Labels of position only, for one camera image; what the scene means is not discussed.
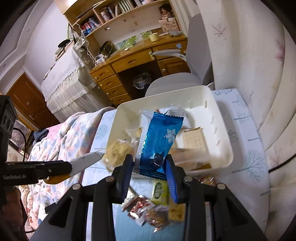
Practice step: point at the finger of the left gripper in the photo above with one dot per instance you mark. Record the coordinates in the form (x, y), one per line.
(35, 170)

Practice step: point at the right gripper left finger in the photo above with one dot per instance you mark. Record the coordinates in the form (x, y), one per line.
(67, 220)

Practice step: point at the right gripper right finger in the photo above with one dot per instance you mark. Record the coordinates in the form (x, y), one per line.
(211, 211)

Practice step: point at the orange grey snack bar packet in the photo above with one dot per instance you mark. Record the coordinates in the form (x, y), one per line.
(78, 165)

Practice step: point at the maroon white chocolate packet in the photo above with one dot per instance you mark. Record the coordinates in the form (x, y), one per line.
(137, 207)

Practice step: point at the large beige cake packet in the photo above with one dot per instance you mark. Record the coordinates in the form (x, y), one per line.
(187, 162)

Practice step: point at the green candy packet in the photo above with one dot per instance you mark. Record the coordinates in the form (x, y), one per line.
(160, 193)

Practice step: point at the pale crumbly cookie packet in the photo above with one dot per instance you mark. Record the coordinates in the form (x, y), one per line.
(116, 152)

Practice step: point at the blue snowflake snack packet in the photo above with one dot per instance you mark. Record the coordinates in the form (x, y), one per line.
(158, 135)

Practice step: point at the white red snack packet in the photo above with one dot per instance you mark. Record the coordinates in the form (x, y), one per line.
(177, 111)

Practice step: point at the mixed nuts clear packet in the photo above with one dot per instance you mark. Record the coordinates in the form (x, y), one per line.
(157, 217)

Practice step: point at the brown cracker packet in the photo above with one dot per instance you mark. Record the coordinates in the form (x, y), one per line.
(195, 144)

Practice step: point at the brown wooden door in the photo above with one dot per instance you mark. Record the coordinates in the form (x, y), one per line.
(30, 102)

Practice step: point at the patterned light blue tablecloth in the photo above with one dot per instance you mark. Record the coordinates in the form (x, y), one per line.
(231, 137)

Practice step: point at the floral pastel blanket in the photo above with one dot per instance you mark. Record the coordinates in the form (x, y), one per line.
(73, 139)

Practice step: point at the lace covered cabinet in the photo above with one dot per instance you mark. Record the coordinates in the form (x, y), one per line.
(69, 88)

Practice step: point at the white plastic storage bin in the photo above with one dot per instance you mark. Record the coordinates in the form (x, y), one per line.
(203, 111)

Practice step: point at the wooden desk with drawers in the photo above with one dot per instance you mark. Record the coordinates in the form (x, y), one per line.
(115, 76)

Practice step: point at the wooden bookshelf with books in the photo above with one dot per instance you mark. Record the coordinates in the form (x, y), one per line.
(114, 21)

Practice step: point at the black trash bag bin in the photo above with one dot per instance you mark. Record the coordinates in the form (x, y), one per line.
(142, 80)

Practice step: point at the grey office chair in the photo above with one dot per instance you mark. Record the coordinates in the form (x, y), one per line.
(193, 68)

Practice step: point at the white floral curtain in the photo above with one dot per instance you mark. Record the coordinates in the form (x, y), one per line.
(252, 47)

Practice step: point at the doll on desk shelf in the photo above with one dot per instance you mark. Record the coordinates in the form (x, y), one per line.
(166, 13)

